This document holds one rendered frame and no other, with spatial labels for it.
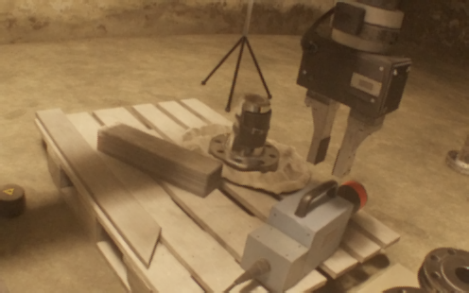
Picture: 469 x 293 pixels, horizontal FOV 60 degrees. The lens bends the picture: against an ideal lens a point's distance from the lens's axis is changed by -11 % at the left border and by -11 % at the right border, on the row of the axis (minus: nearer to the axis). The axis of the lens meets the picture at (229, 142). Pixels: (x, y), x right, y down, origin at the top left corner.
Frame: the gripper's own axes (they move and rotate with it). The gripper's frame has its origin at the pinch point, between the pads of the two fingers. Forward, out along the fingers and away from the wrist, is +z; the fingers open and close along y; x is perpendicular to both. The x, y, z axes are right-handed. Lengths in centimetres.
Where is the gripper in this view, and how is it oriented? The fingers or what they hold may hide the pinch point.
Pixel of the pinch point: (331, 155)
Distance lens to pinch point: 113.6
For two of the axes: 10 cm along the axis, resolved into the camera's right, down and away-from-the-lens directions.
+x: 6.6, -2.2, 7.2
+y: 7.3, 4.0, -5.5
